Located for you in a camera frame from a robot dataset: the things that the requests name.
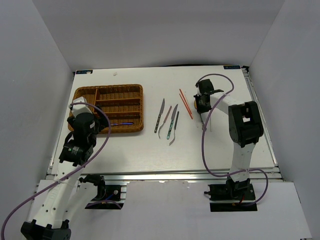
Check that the blue corner label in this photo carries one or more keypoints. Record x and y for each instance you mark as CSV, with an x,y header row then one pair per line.
x,y
232,67
84,72

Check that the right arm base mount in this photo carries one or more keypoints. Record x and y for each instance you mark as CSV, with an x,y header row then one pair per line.
x,y
232,196

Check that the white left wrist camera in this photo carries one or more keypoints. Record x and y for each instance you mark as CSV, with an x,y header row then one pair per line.
x,y
79,108

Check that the dark handle knife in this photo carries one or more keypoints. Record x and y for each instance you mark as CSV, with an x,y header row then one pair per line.
x,y
159,115

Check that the wicker cutlery tray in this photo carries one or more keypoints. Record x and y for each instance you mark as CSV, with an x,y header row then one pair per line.
x,y
121,103

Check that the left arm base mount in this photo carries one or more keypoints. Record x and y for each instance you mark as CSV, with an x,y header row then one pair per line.
x,y
108,196

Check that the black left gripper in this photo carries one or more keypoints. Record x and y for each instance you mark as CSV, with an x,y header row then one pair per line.
x,y
101,122

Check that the blue right corner label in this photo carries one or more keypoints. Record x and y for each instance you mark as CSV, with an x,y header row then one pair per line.
x,y
232,67

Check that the orange chopstick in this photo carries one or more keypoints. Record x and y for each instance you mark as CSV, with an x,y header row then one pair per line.
x,y
186,106
182,93

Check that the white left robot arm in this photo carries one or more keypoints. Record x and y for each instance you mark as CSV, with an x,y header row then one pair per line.
x,y
52,221

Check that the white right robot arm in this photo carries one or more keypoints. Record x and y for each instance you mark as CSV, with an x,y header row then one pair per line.
x,y
244,125

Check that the dark handle fork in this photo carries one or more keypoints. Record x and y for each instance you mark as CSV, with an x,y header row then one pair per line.
x,y
175,127

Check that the blue left corner label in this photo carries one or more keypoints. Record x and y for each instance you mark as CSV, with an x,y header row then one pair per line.
x,y
84,72

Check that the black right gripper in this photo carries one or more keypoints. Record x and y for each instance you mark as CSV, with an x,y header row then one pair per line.
x,y
199,109

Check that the iridescent purple spoon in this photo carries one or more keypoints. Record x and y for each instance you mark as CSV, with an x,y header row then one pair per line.
x,y
122,124

